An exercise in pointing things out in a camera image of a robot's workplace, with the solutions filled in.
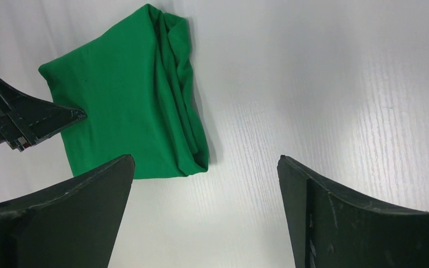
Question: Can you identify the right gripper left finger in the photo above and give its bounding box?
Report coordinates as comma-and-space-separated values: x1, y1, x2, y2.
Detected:
0, 155, 135, 267

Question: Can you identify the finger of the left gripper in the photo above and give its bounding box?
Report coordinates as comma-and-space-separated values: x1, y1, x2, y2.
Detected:
0, 78, 87, 152

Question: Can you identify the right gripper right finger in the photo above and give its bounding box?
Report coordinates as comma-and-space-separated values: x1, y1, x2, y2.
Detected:
277, 155, 429, 267

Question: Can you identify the green t shirt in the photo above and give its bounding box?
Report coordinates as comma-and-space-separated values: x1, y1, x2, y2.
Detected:
39, 4, 209, 179

